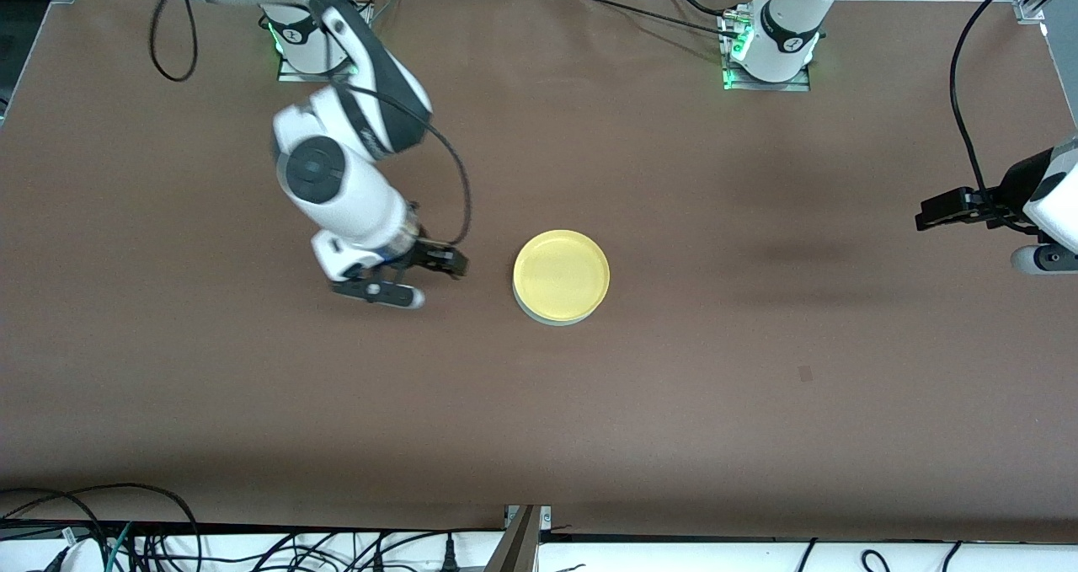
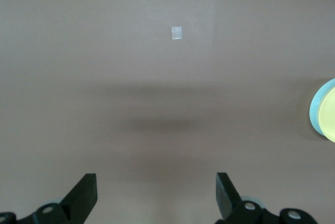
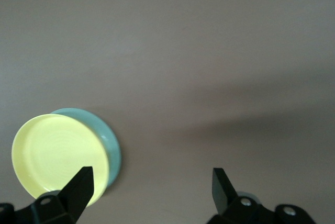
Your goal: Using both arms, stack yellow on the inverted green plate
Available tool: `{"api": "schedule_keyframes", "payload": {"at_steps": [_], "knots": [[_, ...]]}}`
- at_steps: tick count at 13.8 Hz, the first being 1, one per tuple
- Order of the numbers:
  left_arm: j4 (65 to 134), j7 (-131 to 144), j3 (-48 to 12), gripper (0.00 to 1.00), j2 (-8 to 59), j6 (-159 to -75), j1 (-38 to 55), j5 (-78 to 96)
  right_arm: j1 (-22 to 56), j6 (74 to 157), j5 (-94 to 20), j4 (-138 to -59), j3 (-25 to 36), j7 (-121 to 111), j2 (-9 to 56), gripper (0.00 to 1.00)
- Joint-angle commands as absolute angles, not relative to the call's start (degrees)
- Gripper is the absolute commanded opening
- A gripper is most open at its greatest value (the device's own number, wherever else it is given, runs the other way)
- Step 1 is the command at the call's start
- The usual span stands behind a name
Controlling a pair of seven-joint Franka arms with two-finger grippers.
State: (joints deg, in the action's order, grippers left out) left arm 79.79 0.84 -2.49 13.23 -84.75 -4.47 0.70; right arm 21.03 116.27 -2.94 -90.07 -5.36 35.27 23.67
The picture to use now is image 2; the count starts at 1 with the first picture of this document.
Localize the pale green round plate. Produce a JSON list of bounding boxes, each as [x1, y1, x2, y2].
[[308, 77, 335, 136]]

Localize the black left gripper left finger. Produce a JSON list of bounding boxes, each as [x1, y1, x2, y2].
[[0, 173, 99, 224]]

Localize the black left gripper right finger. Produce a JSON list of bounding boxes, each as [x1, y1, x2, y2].
[[214, 172, 319, 224]]

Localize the yellow round plate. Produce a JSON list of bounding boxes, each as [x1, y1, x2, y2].
[[318, 92, 335, 143]]

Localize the small clear tape piece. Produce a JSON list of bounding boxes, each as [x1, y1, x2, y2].
[[171, 26, 183, 40]]

